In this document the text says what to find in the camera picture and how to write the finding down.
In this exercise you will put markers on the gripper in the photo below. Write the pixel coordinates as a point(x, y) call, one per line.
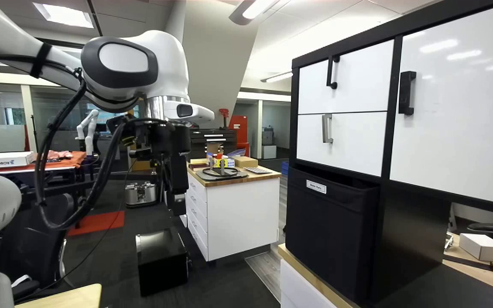
point(173, 141)

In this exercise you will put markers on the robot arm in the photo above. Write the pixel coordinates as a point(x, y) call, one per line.
point(161, 55)

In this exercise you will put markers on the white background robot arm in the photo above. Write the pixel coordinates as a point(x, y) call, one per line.
point(88, 128)

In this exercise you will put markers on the red cabinet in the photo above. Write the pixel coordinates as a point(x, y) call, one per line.
point(240, 128)

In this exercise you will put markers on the small black box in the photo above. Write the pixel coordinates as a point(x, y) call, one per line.
point(163, 261)

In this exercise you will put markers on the flat white box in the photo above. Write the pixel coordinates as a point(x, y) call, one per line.
point(2, 160)

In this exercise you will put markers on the black fabric storage box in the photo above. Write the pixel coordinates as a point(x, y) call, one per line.
point(328, 239)

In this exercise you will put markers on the black cabinet with white fronts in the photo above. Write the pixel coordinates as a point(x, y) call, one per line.
point(409, 222)

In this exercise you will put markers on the white cabinet door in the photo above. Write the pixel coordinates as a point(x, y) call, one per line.
point(464, 107)

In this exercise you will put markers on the small white cardboard box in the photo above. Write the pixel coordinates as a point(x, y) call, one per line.
point(484, 247)

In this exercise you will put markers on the brown book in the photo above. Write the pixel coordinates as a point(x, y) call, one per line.
point(198, 165)

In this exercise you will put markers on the black tool chest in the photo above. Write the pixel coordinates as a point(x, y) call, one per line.
point(212, 143)

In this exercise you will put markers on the coloured puzzle cube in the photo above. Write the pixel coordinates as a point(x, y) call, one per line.
point(225, 162)

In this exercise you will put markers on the round black tray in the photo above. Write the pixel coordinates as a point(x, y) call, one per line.
point(223, 174)

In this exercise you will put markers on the silver toaster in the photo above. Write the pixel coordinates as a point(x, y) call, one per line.
point(140, 194)

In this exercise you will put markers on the grey calculator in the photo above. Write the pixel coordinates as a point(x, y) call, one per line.
point(258, 170)

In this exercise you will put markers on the white drawer unit, wood top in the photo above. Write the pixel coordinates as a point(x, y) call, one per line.
point(238, 214)

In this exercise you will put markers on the red floor mat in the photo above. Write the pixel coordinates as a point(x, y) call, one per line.
point(99, 222)

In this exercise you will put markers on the table with orange cloth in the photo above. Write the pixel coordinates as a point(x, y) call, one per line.
point(58, 162)

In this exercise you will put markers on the long ceiling light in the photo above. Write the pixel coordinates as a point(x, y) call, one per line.
point(277, 77)
point(255, 8)

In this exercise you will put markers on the square ceiling light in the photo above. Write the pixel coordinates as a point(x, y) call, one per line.
point(64, 15)

